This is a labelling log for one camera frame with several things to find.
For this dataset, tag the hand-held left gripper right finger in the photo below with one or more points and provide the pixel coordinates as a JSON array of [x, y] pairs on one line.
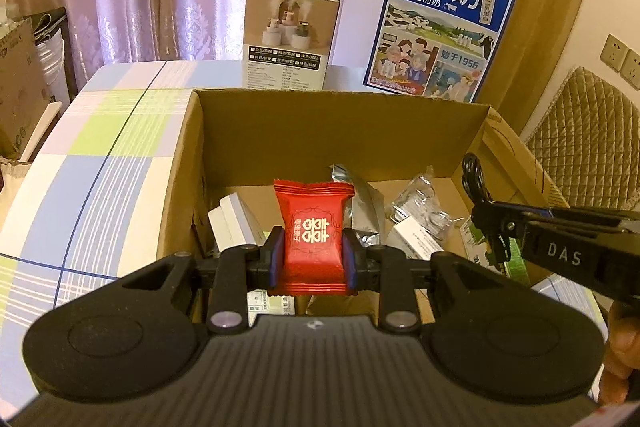
[[350, 257]]

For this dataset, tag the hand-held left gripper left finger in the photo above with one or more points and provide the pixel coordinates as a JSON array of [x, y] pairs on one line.
[[274, 257]]

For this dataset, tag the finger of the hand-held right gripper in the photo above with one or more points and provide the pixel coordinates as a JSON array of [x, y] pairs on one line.
[[525, 211], [505, 252]]

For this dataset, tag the green white medicine box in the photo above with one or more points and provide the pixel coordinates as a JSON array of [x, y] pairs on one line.
[[519, 268]]

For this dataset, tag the silver foil pouch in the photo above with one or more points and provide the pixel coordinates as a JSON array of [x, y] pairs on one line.
[[367, 212]]

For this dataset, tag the white small boxes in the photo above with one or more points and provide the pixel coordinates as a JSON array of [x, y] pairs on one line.
[[235, 222]]

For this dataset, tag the red candy packet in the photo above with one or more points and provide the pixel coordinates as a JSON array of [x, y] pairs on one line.
[[312, 217]]

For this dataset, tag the plastic metal hook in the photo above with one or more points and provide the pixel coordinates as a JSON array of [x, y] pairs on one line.
[[425, 207]]

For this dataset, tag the cardboard box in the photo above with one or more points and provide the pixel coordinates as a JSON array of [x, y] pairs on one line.
[[325, 132]]

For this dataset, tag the person's right hand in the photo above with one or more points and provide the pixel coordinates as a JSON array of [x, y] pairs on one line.
[[625, 347]]

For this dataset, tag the chair with quilted cover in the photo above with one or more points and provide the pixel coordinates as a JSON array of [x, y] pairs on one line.
[[585, 132]]

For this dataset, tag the blue milk carton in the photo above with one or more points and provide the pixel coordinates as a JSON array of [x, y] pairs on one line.
[[440, 22]]

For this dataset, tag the beige humidifier product box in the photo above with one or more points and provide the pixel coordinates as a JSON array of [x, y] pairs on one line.
[[292, 32]]

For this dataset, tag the beige lace cloth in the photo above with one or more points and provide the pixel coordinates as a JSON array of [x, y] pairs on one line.
[[12, 172]]

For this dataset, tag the white bucket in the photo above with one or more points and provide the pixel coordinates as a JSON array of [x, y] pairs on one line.
[[50, 67]]

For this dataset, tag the brown printed carton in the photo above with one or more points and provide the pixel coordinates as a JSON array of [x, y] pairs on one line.
[[20, 92]]

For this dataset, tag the beige wall socket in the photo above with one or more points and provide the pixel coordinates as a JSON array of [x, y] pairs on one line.
[[632, 64], [614, 52]]

